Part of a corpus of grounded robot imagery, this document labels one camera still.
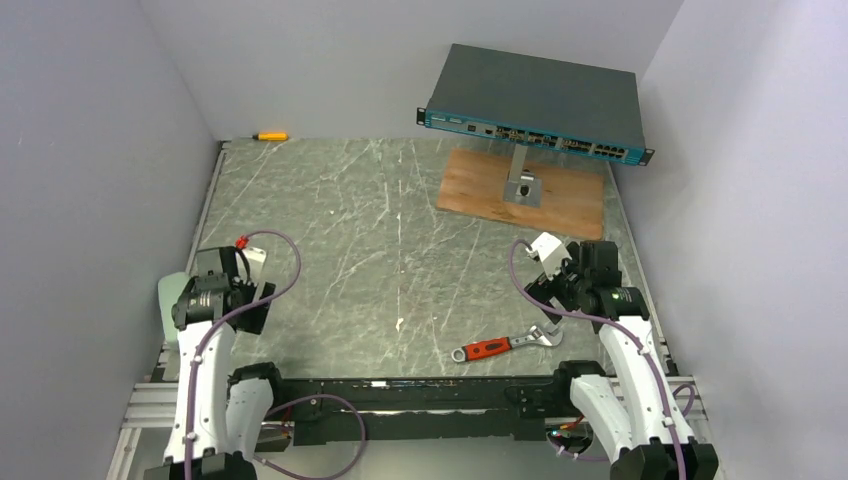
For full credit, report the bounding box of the red handled adjustable wrench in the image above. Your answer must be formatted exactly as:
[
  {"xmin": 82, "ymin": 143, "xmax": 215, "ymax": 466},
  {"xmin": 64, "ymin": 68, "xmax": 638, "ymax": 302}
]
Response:
[{"xmin": 450, "ymin": 322, "xmax": 563, "ymax": 363}]

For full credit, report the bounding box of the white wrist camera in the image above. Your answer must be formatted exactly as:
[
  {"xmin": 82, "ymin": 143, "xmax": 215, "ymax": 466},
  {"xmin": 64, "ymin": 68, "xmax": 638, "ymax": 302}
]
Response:
[
  {"xmin": 242, "ymin": 246, "xmax": 268, "ymax": 285},
  {"xmin": 528, "ymin": 232, "xmax": 571, "ymax": 279}
]

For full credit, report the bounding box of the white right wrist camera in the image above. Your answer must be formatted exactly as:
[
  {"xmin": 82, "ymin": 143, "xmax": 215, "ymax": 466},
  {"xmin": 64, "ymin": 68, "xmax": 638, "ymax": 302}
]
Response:
[{"xmin": 528, "ymin": 232, "xmax": 571, "ymax": 279}]

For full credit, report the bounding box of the grey metal stand bracket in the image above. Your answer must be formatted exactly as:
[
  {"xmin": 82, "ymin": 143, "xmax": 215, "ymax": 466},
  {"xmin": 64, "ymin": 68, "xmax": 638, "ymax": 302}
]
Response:
[{"xmin": 502, "ymin": 145, "xmax": 543, "ymax": 208}]

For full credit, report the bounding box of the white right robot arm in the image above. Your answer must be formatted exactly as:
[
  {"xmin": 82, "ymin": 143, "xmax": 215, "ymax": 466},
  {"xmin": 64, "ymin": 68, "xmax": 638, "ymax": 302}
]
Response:
[{"xmin": 514, "ymin": 233, "xmax": 719, "ymax": 479}]

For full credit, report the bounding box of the aluminium frame rail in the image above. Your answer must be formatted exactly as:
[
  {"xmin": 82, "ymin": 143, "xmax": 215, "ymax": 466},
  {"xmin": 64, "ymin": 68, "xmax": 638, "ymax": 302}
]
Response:
[{"xmin": 105, "ymin": 376, "xmax": 713, "ymax": 479}]

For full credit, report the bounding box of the wooden base board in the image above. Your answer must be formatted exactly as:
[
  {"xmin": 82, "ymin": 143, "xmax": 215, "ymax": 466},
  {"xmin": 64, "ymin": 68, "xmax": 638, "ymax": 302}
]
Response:
[{"xmin": 437, "ymin": 148, "xmax": 604, "ymax": 240}]

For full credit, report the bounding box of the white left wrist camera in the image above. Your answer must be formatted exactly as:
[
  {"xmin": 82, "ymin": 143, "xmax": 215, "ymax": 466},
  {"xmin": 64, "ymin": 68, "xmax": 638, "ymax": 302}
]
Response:
[{"xmin": 242, "ymin": 246, "xmax": 268, "ymax": 285}]

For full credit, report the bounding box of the teal network switch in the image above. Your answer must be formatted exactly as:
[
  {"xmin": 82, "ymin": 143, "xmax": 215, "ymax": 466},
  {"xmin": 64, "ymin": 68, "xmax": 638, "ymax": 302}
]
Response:
[{"xmin": 416, "ymin": 44, "xmax": 654, "ymax": 166}]

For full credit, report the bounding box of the mint green umbrella sleeve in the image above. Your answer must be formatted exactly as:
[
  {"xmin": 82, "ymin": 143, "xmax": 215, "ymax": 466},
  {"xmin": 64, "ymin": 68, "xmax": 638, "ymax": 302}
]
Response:
[{"xmin": 157, "ymin": 272, "xmax": 190, "ymax": 349}]

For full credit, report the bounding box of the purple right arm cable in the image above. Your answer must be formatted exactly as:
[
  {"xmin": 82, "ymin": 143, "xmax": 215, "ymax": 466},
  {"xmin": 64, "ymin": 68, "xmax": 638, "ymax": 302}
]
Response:
[{"xmin": 508, "ymin": 239, "xmax": 697, "ymax": 480}]

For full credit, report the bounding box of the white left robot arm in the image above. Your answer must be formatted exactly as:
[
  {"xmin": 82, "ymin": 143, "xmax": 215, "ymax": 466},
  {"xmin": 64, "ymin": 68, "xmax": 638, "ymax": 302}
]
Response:
[{"xmin": 143, "ymin": 246, "xmax": 281, "ymax": 479}]

